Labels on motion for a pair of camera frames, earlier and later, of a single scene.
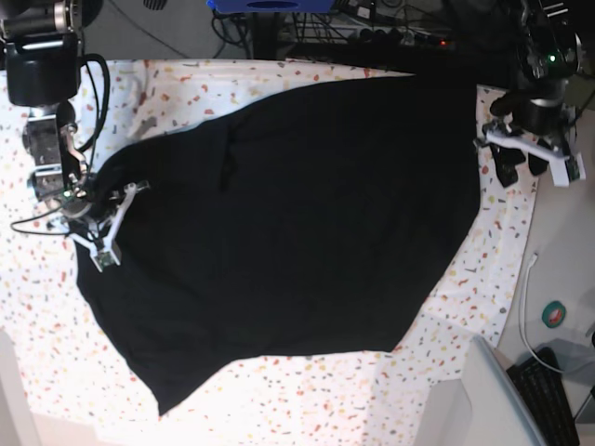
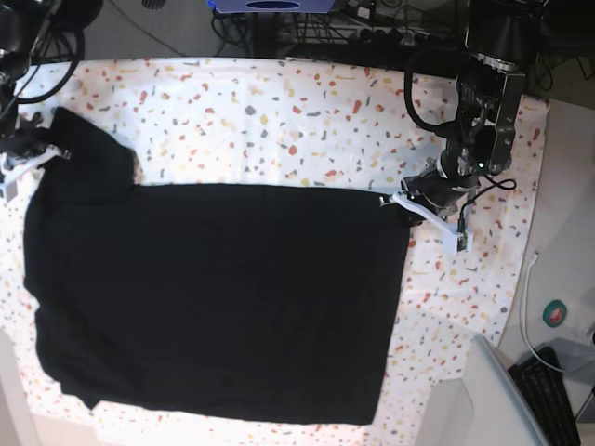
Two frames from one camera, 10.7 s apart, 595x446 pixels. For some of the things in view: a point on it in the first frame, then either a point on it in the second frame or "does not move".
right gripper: [543, 115] to [441, 187]
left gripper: [88, 210] to [27, 137]
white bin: [482, 407] does not move
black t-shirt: [304, 224] does not move
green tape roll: [553, 314] does not move
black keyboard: [542, 393] does not move
